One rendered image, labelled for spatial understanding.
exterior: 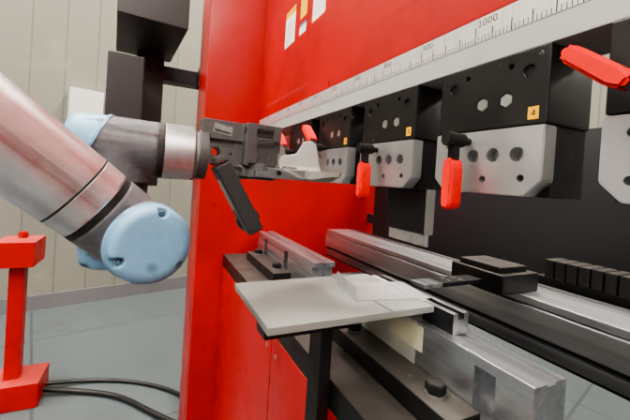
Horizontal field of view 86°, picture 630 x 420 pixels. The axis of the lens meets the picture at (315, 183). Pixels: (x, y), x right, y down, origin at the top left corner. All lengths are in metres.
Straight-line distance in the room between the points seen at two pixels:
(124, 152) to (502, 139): 0.45
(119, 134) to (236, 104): 0.93
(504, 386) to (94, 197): 0.48
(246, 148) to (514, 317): 0.60
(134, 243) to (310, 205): 1.17
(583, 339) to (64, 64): 3.55
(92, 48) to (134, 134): 3.17
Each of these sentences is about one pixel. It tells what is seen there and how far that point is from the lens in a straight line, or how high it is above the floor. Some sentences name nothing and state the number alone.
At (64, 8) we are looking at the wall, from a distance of 3.71.
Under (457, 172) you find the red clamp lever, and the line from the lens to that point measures 0.46.
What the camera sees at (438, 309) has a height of 1.00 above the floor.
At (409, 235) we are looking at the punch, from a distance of 0.63.
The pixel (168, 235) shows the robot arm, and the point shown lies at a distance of 0.35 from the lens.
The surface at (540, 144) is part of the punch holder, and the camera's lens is 0.43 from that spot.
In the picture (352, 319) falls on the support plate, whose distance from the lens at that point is 0.49.
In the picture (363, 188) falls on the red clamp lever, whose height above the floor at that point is 1.17.
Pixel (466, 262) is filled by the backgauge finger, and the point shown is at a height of 1.03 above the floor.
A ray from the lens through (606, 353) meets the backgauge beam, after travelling 0.74.
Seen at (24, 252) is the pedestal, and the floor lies 0.75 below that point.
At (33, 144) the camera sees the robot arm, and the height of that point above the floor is 1.19.
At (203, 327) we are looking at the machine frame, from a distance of 1.46.
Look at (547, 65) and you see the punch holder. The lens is 0.45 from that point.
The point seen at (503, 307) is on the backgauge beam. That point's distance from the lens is 0.82.
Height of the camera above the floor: 1.18
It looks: 1 degrees down
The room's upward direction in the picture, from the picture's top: 4 degrees clockwise
